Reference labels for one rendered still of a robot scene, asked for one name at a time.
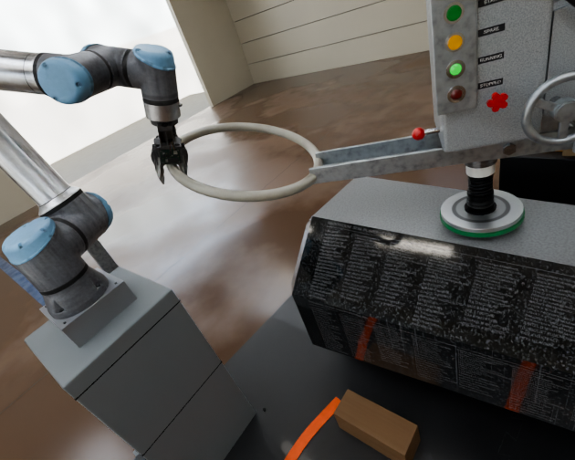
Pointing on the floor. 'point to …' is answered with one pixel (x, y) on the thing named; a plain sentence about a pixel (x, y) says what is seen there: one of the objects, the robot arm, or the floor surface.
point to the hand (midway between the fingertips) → (172, 178)
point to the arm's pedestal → (151, 378)
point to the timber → (377, 426)
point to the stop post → (102, 257)
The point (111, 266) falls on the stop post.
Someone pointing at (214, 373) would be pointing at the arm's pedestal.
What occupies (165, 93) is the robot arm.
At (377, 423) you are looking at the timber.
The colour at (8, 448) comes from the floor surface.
